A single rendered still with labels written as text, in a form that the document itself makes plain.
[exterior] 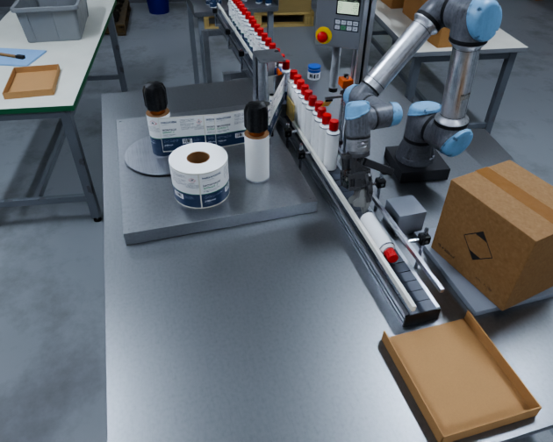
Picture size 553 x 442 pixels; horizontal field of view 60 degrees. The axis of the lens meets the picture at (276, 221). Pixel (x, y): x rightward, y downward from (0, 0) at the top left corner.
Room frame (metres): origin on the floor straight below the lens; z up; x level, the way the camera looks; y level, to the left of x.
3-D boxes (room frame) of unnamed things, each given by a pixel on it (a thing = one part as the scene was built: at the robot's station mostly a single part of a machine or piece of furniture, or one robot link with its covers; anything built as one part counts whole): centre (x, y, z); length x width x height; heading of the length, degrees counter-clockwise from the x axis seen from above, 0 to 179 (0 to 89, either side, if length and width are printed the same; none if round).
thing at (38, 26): (3.36, 1.51, 0.91); 0.60 x 0.40 x 0.22; 12
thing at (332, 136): (1.55, -0.20, 0.98); 0.05 x 0.05 x 0.20
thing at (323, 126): (1.60, -0.18, 0.98); 0.05 x 0.05 x 0.20
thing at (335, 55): (1.82, -0.22, 1.18); 0.04 x 0.04 x 0.21
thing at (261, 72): (2.02, 0.04, 1.01); 0.14 x 0.13 x 0.26; 17
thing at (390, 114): (1.40, -0.33, 1.20); 0.11 x 0.11 x 0.08; 28
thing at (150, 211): (1.63, 0.29, 0.86); 0.80 x 0.67 x 0.05; 17
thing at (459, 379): (0.68, -0.46, 0.85); 0.30 x 0.26 x 0.04; 17
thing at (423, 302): (1.64, -0.17, 0.86); 1.65 x 0.08 x 0.04; 17
